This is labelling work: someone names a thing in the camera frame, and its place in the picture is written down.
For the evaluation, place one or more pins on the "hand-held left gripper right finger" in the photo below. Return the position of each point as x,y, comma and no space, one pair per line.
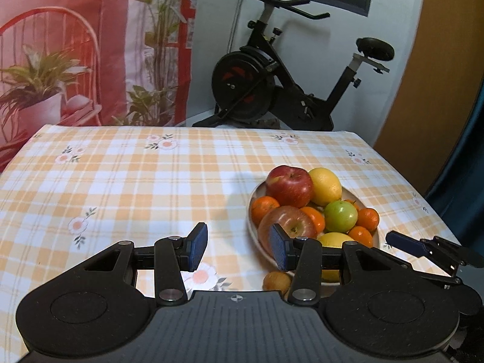
278,247

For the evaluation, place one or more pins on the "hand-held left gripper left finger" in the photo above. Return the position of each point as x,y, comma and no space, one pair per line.
198,245

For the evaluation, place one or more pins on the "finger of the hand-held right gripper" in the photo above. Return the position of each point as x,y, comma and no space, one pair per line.
435,276
404,242

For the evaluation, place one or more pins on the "reddish green apple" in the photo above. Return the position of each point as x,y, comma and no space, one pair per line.
291,221

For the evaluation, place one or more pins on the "beige round plate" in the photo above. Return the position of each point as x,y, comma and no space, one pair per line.
252,225

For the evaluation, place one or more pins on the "brown kiwi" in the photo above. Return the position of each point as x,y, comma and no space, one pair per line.
276,281

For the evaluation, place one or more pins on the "mandarin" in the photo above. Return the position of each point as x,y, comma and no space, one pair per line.
368,219
317,220
351,202
361,235
262,208

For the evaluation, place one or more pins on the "yellow lemon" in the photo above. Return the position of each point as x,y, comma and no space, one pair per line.
325,187
334,239

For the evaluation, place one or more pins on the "red apple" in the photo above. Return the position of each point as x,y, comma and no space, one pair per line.
289,185

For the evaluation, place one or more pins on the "green round fruit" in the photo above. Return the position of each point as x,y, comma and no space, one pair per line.
340,215

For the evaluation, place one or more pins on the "dark blue curtain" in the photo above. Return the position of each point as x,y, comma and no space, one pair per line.
465,181

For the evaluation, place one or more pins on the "checked floral tablecloth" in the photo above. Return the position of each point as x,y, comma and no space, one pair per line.
132,181

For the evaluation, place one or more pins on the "brown patterned slipper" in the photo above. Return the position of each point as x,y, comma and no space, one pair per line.
268,123

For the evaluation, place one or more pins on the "wooden door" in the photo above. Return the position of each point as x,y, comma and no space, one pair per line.
427,83

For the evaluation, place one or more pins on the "black exercise bike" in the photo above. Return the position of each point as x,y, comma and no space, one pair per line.
242,79

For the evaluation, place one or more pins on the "printed plant wall cloth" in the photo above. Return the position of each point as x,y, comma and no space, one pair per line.
75,64

